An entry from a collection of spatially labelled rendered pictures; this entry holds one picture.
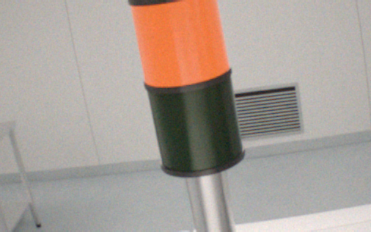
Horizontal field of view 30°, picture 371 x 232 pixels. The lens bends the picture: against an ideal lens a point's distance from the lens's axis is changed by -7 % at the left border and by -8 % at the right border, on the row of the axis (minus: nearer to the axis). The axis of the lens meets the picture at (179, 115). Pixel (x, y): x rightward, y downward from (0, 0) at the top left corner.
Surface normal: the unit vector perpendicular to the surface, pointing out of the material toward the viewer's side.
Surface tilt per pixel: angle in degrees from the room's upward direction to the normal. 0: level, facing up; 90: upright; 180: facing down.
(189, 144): 90
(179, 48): 90
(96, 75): 90
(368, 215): 0
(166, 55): 90
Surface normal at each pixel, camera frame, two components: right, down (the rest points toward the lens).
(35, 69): -0.13, 0.33
